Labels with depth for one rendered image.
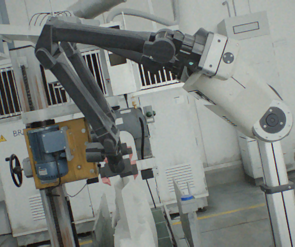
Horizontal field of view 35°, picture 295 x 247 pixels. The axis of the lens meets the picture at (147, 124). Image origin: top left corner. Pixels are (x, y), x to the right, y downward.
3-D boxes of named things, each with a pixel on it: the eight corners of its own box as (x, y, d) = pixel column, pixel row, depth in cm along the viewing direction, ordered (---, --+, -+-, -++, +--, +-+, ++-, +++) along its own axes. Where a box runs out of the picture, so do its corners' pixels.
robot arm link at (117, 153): (118, 154, 165) (120, 142, 168) (99, 155, 166) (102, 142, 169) (122, 166, 170) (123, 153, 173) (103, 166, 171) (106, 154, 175)
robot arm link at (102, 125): (44, 46, 144) (54, 34, 153) (30, 54, 146) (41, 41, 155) (118, 148, 161) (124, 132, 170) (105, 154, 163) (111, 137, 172)
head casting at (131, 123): (153, 157, 238) (141, 100, 237) (106, 167, 237) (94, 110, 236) (150, 151, 268) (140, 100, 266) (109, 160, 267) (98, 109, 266)
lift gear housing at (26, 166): (35, 178, 240) (30, 157, 240) (24, 180, 240) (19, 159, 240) (38, 174, 251) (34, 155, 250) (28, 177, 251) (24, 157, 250)
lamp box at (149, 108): (155, 122, 237) (151, 105, 237) (146, 124, 237) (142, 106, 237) (154, 121, 245) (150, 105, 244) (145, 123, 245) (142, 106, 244)
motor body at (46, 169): (67, 177, 217) (56, 124, 215) (35, 183, 216) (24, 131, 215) (71, 172, 232) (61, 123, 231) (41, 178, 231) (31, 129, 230)
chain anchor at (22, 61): (27, 67, 236) (24, 55, 236) (17, 69, 236) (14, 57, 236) (28, 67, 239) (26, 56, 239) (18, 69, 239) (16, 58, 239)
